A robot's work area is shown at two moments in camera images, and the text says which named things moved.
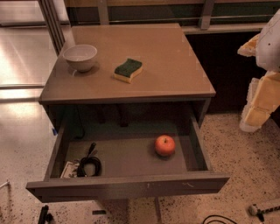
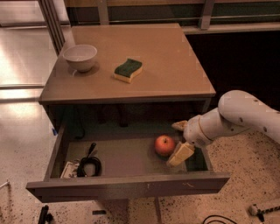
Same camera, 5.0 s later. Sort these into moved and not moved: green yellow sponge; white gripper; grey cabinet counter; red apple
Moved: white gripper
Not moved: green yellow sponge; grey cabinet counter; red apple
